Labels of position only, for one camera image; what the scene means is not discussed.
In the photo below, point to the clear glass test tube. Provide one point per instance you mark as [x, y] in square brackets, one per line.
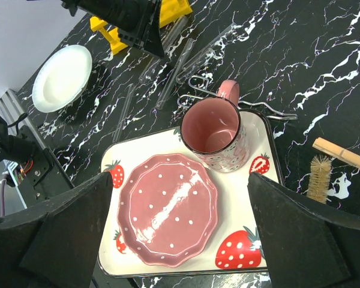
[165, 94]
[216, 37]
[167, 42]
[195, 65]

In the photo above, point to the strawberry print white tray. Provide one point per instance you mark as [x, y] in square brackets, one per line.
[234, 244]

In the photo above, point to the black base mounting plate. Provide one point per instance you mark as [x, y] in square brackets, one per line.
[46, 178]

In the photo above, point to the yellow test tube rack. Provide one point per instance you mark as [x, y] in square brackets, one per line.
[171, 10]

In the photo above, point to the wooden test tube clamp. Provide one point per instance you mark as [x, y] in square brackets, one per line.
[336, 151]

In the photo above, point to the white round dish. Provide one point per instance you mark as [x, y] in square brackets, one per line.
[62, 79]

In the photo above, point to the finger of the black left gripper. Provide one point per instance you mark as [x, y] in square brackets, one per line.
[150, 26]

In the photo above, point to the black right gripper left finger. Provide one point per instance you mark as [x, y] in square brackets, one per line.
[55, 243]

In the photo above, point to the thin glass stirring rod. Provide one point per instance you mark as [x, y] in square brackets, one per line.
[123, 115]

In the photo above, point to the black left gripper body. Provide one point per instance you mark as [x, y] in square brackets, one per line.
[125, 15]

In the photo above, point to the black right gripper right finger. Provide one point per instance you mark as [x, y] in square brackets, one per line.
[305, 243]

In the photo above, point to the pink polka dot plate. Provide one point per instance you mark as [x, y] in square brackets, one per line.
[168, 210]

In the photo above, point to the pink patterned mug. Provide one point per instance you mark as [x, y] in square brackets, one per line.
[213, 130]

